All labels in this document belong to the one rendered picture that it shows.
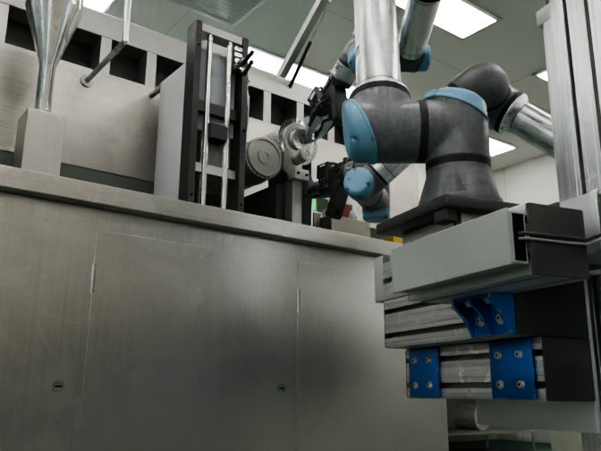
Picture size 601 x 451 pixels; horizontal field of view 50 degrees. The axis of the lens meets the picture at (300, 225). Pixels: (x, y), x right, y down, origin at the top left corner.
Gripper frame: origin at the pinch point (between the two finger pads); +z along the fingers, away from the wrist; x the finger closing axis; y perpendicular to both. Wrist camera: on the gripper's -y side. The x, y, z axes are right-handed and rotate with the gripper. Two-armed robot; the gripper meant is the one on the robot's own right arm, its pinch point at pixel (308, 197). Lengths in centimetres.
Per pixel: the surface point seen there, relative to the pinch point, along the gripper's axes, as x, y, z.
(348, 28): -135, 171, 131
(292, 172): 12.0, 3.5, -7.8
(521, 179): -444, 153, 213
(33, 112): 81, 7, 4
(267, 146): 16.9, 12.0, -2.3
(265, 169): 17.7, 4.6, -2.3
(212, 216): 51, -21, -32
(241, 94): 34.8, 18.1, -15.8
